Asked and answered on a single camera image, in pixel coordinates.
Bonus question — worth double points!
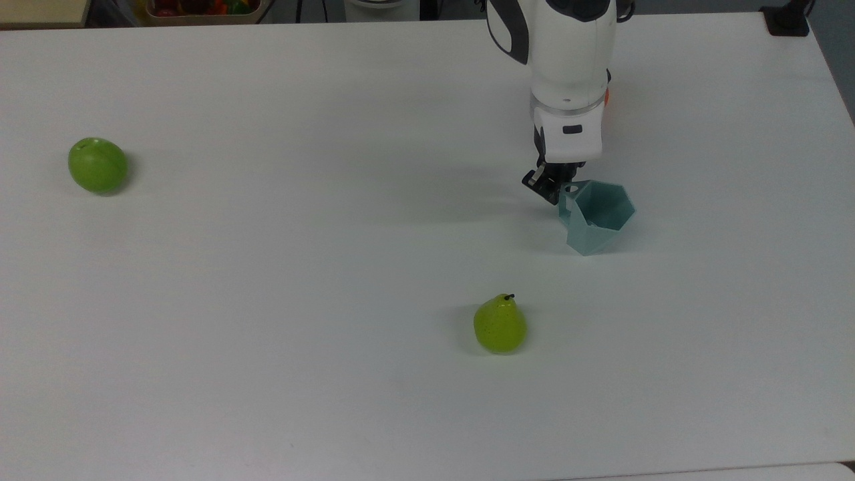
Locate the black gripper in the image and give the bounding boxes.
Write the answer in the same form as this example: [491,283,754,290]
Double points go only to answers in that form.
[522,126,588,206]

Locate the light blue hexagonal mug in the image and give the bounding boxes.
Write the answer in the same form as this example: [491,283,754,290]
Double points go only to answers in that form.
[558,179,637,257]

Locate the green pear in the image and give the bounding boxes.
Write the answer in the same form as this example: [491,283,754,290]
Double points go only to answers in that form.
[473,293,528,355]

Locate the basket of toy fruit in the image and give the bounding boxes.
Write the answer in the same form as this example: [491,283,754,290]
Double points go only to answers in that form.
[144,0,271,26]

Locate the green apple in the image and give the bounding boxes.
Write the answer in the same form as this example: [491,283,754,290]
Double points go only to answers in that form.
[67,137,129,196]

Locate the wooden box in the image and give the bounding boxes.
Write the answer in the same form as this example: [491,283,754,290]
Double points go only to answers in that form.
[0,0,92,29]

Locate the black clamp mount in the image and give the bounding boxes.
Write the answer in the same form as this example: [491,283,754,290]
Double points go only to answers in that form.
[760,0,814,37]

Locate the black floor cable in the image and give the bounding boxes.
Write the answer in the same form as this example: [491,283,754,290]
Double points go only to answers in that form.
[292,0,329,23]

